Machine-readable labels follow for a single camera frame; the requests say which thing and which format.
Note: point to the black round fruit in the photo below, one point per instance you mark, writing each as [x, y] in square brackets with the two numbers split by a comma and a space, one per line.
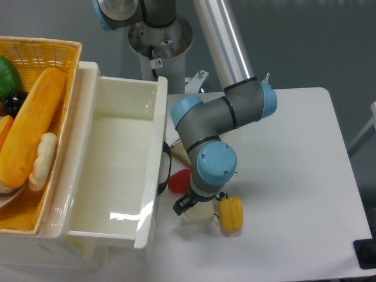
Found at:
[13, 103]

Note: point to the metal mounting bracket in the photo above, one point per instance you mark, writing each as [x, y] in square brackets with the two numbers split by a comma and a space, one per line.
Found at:
[195, 84]

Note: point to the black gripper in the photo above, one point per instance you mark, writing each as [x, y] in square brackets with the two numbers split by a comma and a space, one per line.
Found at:
[184, 203]

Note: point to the bread slice in plastic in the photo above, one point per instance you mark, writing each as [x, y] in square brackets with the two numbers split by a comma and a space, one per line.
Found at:
[178, 152]

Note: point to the yellow wicker basket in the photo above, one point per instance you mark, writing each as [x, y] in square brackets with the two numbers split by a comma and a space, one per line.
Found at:
[31, 56]

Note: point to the white furniture leg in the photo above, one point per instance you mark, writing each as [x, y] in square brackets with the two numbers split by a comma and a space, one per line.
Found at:
[364, 135]

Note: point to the orange baguette loaf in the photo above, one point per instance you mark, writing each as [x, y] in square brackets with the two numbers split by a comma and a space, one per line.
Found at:
[19, 150]

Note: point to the black device at edge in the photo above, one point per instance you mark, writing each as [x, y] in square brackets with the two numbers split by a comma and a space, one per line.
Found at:
[365, 253]

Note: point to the orange food piece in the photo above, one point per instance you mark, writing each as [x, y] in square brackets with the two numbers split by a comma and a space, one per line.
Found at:
[6, 123]

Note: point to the white cabinet frame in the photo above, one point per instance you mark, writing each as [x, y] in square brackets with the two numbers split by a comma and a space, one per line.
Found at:
[76, 249]

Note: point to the white plastic drawer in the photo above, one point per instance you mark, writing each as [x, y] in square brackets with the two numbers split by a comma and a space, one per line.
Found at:
[109, 173]

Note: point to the cream croissant pastry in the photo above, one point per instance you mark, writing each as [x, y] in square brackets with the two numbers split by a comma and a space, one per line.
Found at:
[42, 164]

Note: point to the yellow bell pepper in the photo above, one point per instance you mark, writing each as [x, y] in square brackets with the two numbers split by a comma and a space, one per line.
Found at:
[231, 214]

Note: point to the black drawer handle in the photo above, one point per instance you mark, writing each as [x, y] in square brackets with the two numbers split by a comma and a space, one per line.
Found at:
[166, 168]

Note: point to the white plate in basket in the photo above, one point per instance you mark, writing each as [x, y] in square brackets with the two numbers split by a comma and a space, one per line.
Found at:
[5, 199]

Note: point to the red bell pepper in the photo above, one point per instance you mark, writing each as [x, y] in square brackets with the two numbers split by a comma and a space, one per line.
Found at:
[179, 181]

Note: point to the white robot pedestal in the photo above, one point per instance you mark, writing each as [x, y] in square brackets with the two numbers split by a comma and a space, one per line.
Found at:
[162, 51]

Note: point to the green bell pepper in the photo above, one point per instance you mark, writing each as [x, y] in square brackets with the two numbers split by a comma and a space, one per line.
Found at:
[10, 78]

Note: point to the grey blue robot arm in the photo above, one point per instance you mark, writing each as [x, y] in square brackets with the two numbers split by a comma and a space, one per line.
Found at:
[198, 123]

